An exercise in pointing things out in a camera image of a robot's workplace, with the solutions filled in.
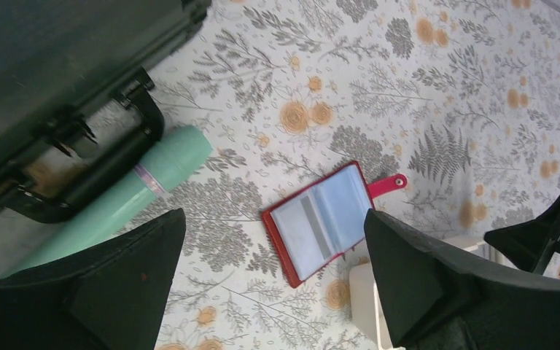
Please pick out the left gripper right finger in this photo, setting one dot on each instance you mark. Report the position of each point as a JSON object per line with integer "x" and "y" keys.
{"x": 437, "y": 296}

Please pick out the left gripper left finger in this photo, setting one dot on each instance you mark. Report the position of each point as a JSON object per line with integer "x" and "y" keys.
{"x": 110, "y": 296}

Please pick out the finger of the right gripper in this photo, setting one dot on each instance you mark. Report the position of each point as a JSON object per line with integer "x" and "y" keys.
{"x": 530, "y": 245}

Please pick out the red card holder wallet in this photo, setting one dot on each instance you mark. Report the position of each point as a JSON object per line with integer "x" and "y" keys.
{"x": 343, "y": 199}

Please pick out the white plastic tray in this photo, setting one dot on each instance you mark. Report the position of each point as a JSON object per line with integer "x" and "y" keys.
{"x": 366, "y": 310}

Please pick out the floral table mat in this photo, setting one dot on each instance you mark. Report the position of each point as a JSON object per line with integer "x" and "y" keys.
{"x": 463, "y": 97}

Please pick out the mint green tube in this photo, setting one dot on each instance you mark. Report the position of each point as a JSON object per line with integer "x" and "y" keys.
{"x": 169, "y": 163}

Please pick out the black hard case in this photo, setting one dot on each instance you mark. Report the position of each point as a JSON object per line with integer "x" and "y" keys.
{"x": 60, "y": 62}

